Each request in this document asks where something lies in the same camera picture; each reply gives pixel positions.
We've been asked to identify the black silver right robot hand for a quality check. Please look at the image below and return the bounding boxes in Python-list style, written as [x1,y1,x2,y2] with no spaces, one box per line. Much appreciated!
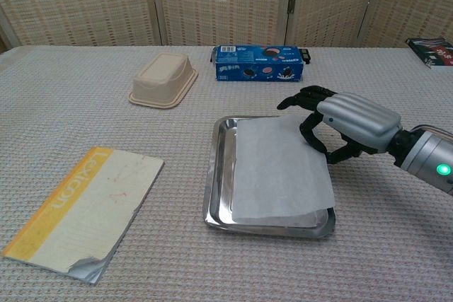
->
[276,85,403,165]

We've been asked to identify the white paper sheet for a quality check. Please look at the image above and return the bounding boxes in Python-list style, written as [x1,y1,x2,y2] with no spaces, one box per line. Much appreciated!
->
[231,115,336,223]

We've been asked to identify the silver metal tray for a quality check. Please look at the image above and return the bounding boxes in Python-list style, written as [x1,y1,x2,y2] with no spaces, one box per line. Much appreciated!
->
[204,115,336,239]

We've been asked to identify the dark red printed box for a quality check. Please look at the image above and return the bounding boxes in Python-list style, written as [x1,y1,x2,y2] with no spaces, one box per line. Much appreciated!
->
[405,36,453,69]

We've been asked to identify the blue Oreo cookie box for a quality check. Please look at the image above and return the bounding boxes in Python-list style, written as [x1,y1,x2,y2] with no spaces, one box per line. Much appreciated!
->
[211,45,304,83]

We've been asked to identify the woven folding screen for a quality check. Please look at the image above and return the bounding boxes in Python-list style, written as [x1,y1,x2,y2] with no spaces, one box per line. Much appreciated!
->
[0,0,453,50]

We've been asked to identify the beige upturned food container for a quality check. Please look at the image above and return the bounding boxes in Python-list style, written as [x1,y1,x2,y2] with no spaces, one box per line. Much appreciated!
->
[127,52,199,108]

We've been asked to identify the white woven tablecloth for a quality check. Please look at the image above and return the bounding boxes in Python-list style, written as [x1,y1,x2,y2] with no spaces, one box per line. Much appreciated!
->
[0,45,453,302]

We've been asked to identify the yellow white Lexicon book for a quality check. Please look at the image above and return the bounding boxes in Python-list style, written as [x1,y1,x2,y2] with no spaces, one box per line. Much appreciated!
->
[1,146,166,285]

